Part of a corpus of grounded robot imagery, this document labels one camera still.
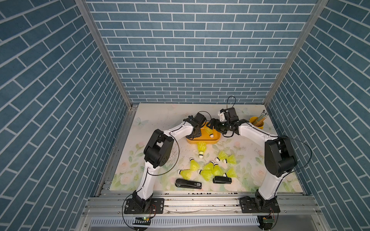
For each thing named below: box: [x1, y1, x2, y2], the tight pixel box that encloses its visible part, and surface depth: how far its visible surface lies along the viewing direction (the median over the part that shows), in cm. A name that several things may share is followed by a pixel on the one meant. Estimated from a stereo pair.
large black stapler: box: [174, 178, 202, 190], surface depth 80 cm
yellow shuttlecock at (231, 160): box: [222, 154, 237, 166], surface depth 89 cm
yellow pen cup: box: [249, 116, 265, 130], surface depth 98 cm
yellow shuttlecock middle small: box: [203, 161, 215, 170], surface depth 88 cm
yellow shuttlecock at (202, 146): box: [197, 141, 208, 159], surface depth 93 cm
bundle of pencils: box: [252, 109, 269, 127], surface depth 97 cm
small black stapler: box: [212, 176, 233, 185], surface depth 82 cm
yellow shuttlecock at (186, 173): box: [177, 168, 193, 181], surface depth 86 cm
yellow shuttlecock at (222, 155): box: [215, 150, 229, 162], surface depth 90 cm
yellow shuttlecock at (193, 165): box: [189, 157, 200, 172], surface depth 89 cm
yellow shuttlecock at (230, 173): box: [222, 167, 238, 178], surface depth 84 cm
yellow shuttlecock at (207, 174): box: [197, 168, 213, 182], surface depth 86 cm
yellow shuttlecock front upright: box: [212, 163, 225, 177], surface depth 86 cm
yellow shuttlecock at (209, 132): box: [204, 126, 214, 139], surface depth 101 cm
